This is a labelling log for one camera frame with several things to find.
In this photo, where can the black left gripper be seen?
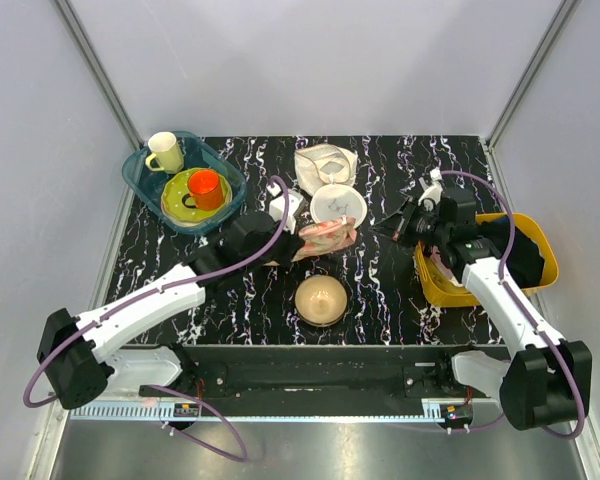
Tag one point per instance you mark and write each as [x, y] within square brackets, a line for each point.
[293, 244]

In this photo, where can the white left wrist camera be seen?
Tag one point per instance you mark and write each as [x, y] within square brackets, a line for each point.
[288, 208]

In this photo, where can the pink floral mesh laundry bag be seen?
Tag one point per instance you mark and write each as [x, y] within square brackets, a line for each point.
[326, 237]

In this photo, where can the yellow plastic basket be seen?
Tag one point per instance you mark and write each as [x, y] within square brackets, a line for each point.
[441, 292]

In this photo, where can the aluminium frame rail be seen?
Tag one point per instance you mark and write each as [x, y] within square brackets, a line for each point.
[89, 55]

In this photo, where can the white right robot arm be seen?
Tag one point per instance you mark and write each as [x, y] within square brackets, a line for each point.
[547, 378]

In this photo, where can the orange mug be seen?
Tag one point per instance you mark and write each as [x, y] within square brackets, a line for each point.
[204, 191]

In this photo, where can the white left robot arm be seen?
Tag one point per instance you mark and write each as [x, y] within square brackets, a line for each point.
[75, 353]

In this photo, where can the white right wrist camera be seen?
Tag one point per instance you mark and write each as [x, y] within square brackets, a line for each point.
[432, 187]

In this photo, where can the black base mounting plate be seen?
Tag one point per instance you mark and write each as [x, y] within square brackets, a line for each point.
[280, 380]

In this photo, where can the black clothes in basket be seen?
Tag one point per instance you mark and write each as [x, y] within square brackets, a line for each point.
[525, 263]

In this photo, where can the round white mesh laundry bag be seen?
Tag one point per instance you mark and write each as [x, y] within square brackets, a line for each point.
[334, 201]

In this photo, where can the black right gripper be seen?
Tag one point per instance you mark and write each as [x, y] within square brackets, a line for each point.
[411, 210]

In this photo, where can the cream mesh laundry bag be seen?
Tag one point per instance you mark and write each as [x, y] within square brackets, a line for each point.
[324, 164]

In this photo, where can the green dotted plate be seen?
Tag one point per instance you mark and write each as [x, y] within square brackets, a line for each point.
[176, 188]

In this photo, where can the pink garment in basket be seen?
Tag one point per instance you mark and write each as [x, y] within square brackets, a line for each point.
[436, 259]

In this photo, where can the pale yellow mug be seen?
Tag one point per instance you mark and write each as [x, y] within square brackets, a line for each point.
[165, 154]

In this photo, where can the beige bowl with brown rim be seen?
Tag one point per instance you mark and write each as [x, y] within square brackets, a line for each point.
[321, 301]

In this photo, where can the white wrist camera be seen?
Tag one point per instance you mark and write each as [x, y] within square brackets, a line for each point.
[288, 208]
[432, 187]

